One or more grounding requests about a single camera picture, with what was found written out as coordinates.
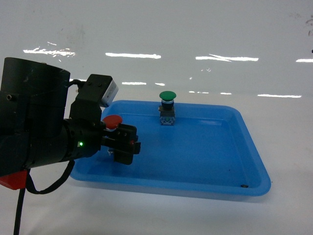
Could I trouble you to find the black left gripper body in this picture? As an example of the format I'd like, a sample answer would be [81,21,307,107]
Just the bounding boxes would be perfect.
[61,94,104,162]

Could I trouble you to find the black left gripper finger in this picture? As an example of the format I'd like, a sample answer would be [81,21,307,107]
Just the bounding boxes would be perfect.
[101,124,141,165]

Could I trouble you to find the red mushroom push button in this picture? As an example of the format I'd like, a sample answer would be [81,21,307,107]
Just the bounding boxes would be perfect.
[102,115,123,155]

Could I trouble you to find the green mushroom push button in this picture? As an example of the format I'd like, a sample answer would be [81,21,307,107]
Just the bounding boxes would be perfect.
[158,91,177,125]

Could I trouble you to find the blue plastic tray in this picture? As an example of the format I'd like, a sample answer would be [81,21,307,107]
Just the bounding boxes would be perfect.
[71,100,271,198]

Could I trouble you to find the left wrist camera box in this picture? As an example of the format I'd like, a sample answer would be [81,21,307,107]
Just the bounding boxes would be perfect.
[76,74,118,108]

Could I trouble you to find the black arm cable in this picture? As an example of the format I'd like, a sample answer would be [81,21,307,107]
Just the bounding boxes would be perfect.
[13,160,75,235]

